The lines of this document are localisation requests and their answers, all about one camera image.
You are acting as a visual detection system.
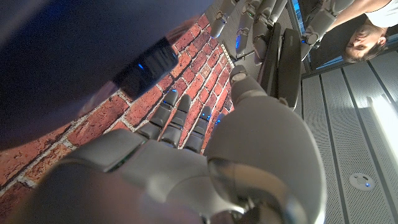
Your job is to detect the round white ceiling sensor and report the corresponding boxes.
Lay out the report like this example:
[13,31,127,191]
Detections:
[348,172,376,192]

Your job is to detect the clear pitcher with blue lid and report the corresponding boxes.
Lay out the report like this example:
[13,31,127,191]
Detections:
[0,0,215,150]

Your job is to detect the dark wooden door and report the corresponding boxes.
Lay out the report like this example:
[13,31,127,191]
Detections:
[205,0,299,80]

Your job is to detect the perforated metal backdrop rail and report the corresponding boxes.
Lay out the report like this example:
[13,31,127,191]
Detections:
[221,52,234,71]

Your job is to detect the bright ceiling light strip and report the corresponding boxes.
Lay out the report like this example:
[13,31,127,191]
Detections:
[366,95,398,166]

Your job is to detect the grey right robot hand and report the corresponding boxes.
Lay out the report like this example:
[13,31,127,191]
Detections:
[9,64,327,224]

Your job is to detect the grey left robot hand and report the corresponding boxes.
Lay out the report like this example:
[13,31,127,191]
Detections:
[210,0,355,66]

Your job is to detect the red brick printed backdrop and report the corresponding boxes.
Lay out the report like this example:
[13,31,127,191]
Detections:
[0,14,237,215]

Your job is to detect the dark-haired man in white shirt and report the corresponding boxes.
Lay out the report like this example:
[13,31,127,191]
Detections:
[329,0,398,65]

